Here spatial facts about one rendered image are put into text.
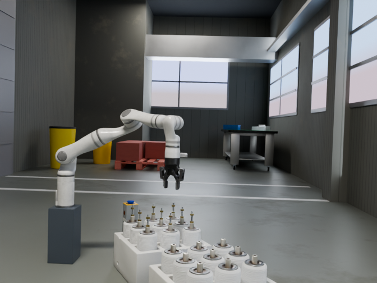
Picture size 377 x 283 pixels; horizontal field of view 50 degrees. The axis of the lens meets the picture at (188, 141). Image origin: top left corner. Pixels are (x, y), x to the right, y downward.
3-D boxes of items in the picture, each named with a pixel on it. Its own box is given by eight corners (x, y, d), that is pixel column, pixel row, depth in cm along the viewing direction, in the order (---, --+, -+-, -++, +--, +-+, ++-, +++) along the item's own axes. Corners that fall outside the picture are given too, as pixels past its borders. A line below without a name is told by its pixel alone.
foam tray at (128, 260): (136, 292, 183) (137, 254, 182) (113, 265, 218) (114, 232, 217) (210, 281, 200) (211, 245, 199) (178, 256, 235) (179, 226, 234)
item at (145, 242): (134, 267, 195) (135, 231, 195) (152, 265, 199) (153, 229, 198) (139, 274, 186) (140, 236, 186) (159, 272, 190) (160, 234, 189)
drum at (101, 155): (95, 161, 807) (95, 131, 805) (113, 163, 805) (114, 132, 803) (89, 163, 768) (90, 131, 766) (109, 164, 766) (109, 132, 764)
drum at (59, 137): (54, 165, 710) (54, 126, 708) (78, 167, 709) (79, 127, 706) (44, 168, 665) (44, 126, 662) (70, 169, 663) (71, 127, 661)
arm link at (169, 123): (170, 147, 189) (182, 147, 196) (171, 114, 189) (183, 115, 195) (159, 146, 194) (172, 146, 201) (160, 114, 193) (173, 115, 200)
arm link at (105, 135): (142, 119, 222) (103, 139, 225) (134, 106, 217) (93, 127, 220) (144, 128, 215) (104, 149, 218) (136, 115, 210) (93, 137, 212)
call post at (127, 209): (124, 260, 227) (126, 205, 226) (121, 256, 233) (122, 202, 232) (137, 258, 230) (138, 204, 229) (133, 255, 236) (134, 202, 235)
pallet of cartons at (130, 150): (124, 163, 812) (125, 140, 811) (168, 164, 814) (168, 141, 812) (114, 169, 685) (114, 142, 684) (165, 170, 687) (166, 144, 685)
